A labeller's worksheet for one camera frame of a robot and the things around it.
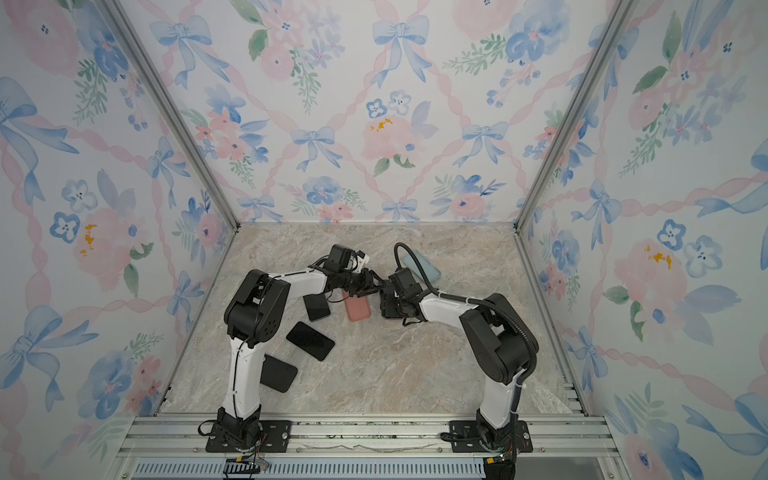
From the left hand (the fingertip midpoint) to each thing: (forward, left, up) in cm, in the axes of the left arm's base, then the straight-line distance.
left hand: (385, 284), depth 98 cm
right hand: (-5, -2, -3) cm, 6 cm away
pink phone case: (-6, +9, -5) cm, 12 cm away
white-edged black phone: (-17, +22, -4) cm, 29 cm away
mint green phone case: (-11, -6, +25) cm, 28 cm away
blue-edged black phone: (-6, +22, -4) cm, 23 cm away
